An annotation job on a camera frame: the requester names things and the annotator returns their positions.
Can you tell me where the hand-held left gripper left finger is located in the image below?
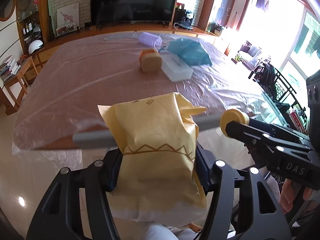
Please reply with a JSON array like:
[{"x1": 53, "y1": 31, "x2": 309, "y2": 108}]
[{"x1": 26, "y1": 149, "x2": 124, "y2": 240}]

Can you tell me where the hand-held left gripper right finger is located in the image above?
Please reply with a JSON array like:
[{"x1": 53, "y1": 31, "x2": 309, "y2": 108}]
[{"x1": 192, "y1": 144, "x2": 293, "y2": 240}]

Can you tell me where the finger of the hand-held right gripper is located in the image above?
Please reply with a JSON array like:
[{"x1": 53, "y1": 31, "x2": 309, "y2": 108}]
[
  {"x1": 249, "y1": 117, "x2": 310, "y2": 143},
  {"x1": 226, "y1": 120, "x2": 312, "y2": 167}
]

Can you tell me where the grey rod with yellow disc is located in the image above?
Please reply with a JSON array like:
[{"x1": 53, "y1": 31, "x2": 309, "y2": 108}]
[{"x1": 72, "y1": 109, "x2": 250, "y2": 149}]

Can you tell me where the yellow paper bag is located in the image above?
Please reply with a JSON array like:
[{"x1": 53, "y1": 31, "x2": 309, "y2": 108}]
[{"x1": 97, "y1": 92, "x2": 208, "y2": 227}]

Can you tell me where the person's right hand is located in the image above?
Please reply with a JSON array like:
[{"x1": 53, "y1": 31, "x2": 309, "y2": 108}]
[{"x1": 280, "y1": 180, "x2": 320, "y2": 215}]

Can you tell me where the row of upright books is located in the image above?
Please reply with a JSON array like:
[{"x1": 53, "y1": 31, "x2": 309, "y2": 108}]
[{"x1": 289, "y1": 105, "x2": 309, "y2": 130}]

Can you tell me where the dark wooden lattice chair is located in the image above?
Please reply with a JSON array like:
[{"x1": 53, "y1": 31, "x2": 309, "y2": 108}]
[{"x1": 249, "y1": 62, "x2": 308, "y2": 120}]

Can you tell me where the black jacket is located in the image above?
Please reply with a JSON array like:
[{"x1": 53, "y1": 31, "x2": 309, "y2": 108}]
[{"x1": 257, "y1": 64, "x2": 279, "y2": 98}]

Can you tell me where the person's white trouser leg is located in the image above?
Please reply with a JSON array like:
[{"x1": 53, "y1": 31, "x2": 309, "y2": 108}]
[{"x1": 142, "y1": 221, "x2": 200, "y2": 240}]

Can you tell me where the dark sofa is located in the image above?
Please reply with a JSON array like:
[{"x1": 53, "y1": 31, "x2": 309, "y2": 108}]
[{"x1": 237, "y1": 40, "x2": 265, "y2": 68}]

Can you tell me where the clear plastic table cover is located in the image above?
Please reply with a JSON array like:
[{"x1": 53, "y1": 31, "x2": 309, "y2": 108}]
[{"x1": 12, "y1": 31, "x2": 283, "y2": 153}]

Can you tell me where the white plastic box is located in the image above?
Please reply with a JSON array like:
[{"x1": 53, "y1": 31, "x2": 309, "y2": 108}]
[{"x1": 160, "y1": 54, "x2": 194, "y2": 82}]

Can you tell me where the wooden side table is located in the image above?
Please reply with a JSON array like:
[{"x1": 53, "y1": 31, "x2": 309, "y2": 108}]
[{"x1": 2, "y1": 56, "x2": 40, "y2": 110}]

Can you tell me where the hanging purple garment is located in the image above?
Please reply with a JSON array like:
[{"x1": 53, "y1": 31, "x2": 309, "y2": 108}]
[{"x1": 256, "y1": 0, "x2": 270, "y2": 12}]

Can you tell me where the black coffee machine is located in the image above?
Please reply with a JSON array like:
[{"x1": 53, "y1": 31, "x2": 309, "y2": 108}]
[{"x1": 174, "y1": 7, "x2": 194, "y2": 30}]

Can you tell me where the purple hair roller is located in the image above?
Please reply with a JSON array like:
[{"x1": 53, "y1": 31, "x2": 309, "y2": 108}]
[{"x1": 139, "y1": 32, "x2": 162, "y2": 48}]

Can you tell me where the tall wooden glass-door cabinet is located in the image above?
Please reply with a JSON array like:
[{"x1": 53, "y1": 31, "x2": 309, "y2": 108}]
[{"x1": 206, "y1": 0, "x2": 250, "y2": 37}]

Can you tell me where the white helmet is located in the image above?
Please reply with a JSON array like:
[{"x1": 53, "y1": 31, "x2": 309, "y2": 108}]
[{"x1": 28, "y1": 40, "x2": 44, "y2": 54}]

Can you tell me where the stack of books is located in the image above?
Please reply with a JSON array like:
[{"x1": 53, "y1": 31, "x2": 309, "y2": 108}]
[{"x1": 0, "y1": 55, "x2": 22, "y2": 82}]

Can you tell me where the red flower painting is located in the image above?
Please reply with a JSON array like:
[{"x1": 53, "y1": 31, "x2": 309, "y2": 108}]
[{"x1": 55, "y1": 23, "x2": 77, "y2": 36}]

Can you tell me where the animal painting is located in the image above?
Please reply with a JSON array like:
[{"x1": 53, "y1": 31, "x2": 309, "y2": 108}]
[{"x1": 57, "y1": 2, "x2": 80, "y2": 27}]

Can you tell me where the wooden display shelf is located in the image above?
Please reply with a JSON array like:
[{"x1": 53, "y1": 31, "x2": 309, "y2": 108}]
[{"x1": 15, "y1": 0, "x2": 50, "y2": 53}]

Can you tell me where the flat screen television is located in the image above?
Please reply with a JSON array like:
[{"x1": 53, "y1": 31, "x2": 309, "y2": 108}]
[{"x1": 90, "y1": 0, "x2": 180, "y2": 27}]

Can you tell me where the round decorative plate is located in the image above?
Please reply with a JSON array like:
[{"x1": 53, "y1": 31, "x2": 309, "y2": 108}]
[{"x1": 16, "y1": 0, "x2": 35, "y2": 15}]

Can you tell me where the blue drawstring bag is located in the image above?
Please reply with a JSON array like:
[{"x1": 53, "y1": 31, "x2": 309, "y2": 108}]
[{"x1": 160, "y1": 39, "x2": 212, "y2": 66}]

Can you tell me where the round wooden wall frame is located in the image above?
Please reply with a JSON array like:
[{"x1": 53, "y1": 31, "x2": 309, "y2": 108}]
[{"x1": 0, "y1": 0, "x2": 17, "y2": 22}]

